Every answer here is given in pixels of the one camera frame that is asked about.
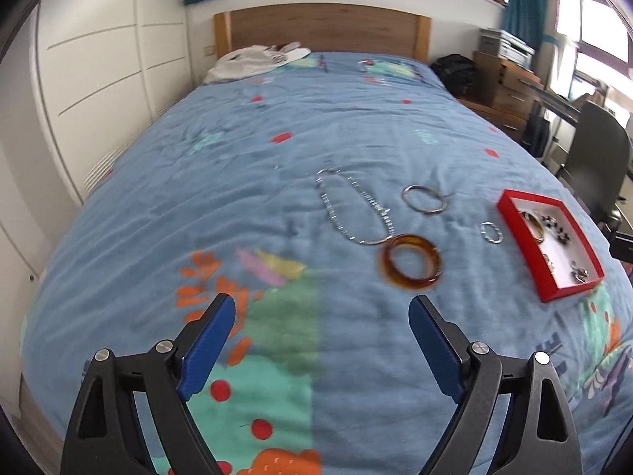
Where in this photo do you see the dark blue bag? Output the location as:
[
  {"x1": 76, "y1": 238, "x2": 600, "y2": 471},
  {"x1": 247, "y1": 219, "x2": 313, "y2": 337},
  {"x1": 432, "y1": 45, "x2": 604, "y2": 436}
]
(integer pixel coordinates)
[{"x1": 524, "y1": 114, "x2": 551, "y2": 156}]

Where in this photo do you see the thin silver bangle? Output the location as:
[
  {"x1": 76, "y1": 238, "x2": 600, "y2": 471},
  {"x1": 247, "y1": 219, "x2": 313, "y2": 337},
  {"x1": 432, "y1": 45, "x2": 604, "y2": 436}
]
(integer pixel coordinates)
[{"x1": 402, "y1": 184, "x2": 453, "y2": 216}]

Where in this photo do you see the grey office chair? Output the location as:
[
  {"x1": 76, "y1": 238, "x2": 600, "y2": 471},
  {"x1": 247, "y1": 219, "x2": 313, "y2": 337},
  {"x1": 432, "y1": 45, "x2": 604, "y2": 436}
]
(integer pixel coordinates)
[{"x1": 554, "y1": 100, "x2": 633, "y2": 231}]

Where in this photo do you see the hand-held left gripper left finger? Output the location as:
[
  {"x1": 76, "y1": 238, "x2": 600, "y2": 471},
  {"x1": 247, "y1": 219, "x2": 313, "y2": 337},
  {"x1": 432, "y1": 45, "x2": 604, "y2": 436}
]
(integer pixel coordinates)
[{"x1": 60, "y1": 293, "x2": 235, "y2": 475}]

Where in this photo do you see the white printer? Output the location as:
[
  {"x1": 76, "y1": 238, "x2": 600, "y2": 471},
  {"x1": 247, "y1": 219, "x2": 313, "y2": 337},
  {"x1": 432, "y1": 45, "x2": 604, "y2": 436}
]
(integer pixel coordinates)
[{"x1": 479, "y1": 28, "x2": 536, "y2": 67}]

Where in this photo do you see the black backpack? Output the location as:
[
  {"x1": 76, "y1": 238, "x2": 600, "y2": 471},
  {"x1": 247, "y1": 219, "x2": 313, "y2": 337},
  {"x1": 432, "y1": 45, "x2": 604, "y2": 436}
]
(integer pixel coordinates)
[{"x1": 430, "y1": 53, "x2": 479, "y2": 97}]

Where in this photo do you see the wooden drawer cabinet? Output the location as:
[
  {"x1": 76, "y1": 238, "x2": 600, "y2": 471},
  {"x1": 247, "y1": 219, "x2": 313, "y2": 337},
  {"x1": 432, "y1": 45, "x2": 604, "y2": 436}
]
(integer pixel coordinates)
[{"x1": 472, "y1": 50, "x2": 542, "y2": 132}]

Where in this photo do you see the blue printed blanket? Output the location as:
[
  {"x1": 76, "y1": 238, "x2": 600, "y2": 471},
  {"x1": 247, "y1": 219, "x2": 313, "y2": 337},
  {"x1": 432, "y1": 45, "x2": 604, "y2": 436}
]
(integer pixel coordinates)
[{"x1": 20, "y1": 52, "x2": 633, "y2": 475}]

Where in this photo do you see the red box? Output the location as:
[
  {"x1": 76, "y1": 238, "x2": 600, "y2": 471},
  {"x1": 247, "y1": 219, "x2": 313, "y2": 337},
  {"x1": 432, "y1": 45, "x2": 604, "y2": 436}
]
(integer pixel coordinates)
[{"x1": 497, "y1": 189, "x2": 605, "y2": 304}]

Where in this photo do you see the white wardrobe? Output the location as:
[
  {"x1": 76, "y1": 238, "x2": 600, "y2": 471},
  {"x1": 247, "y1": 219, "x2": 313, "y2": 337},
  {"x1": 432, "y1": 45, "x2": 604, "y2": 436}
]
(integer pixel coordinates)
[{"x1": 30, "y1": 0, "x2": 191, "y2": 206}]

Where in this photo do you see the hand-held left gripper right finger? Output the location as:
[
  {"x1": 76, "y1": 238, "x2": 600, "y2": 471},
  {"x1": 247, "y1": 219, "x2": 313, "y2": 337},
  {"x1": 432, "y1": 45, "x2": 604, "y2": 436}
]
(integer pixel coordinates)
[{"x1": 408, "y1": 294, "x2": 584, "y2": 475}]

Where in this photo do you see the wooden headboard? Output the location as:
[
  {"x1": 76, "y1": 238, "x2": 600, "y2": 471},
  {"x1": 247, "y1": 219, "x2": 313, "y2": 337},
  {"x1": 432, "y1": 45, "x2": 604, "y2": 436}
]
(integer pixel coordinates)
[{"x1": 212, "y1": 3, "x2": 432, "y2": 63}]

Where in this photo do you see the window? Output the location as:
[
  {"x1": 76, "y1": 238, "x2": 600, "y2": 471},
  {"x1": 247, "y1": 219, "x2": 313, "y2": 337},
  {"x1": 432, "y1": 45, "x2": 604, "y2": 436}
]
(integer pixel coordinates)
[{"x1": 554, "y1": 0, "x2": 633, "y2": 124}]

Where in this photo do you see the beaded bracelet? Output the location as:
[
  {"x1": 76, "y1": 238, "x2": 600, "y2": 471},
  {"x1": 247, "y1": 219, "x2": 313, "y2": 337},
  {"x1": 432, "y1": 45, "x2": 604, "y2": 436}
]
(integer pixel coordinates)
[{"x1": 541, "y1": 214, "x2": 574, "y2": 245}]

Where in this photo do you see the dark brown bangle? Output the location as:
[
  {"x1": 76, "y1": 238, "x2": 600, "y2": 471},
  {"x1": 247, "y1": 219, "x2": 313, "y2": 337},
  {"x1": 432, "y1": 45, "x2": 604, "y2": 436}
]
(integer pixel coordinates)
[{"x1": 518, "y1": 210, "x2": 546, "y2": 244}]

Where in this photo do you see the white garment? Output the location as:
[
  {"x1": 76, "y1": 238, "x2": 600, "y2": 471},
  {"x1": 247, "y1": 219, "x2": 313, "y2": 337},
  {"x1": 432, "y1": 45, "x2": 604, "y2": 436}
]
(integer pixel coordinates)
[{"x1": 203, "y1": 42, "x2": 312, "y2": 85}]

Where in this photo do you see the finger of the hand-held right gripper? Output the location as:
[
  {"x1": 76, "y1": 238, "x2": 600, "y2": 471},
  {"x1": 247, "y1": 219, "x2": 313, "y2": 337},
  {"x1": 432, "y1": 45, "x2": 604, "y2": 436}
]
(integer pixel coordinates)
[{"x1": 610, "y1": 232, "x2": 633, "y2": 260}]

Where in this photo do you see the silver necklace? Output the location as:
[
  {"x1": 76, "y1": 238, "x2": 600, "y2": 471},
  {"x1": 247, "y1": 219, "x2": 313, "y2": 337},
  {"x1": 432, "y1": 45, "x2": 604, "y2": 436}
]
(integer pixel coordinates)
[{"x1": 316, "y1": 168, "x2": 396, "y2": 247}]

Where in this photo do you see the amber bangle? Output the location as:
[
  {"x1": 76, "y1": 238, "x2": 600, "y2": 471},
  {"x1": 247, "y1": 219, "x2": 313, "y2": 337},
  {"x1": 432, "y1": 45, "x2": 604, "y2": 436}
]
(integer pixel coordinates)
[{"x1": 378, "y1": 234, "x2": 442, "y2": 292}]

